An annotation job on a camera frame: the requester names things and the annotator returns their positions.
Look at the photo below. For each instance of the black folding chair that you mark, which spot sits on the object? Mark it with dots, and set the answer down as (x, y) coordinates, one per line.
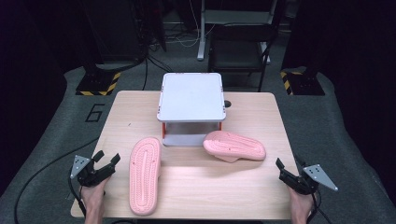
(236, 46)

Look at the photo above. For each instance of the person's left hand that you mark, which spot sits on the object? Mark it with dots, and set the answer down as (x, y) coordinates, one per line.
(93, 196)

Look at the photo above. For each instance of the striped black stand base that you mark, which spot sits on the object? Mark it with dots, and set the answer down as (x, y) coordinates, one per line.
(98, 82)
(306, 84)

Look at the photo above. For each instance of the pink slipper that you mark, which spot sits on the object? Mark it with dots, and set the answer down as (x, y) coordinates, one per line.
(233, 147)
(144, 177)

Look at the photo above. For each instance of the person's right hand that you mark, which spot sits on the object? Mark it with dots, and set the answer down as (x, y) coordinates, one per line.
(301, 202)

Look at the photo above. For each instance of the white desk frame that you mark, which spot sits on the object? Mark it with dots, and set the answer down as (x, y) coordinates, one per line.
(201, 37)

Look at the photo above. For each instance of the dark equipment cabinet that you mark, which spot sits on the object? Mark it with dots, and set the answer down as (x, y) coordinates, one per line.
(113, 31)

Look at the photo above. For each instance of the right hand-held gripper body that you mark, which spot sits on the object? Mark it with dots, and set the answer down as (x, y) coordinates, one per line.
(311, 179)

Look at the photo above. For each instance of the black table grommet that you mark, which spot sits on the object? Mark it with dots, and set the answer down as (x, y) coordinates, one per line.
(227, 104)

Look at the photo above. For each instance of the white shoe rack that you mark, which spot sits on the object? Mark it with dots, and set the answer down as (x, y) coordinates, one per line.
(191, 98)

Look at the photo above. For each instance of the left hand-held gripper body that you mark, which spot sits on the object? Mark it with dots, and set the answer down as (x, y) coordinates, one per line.
(93, 175)

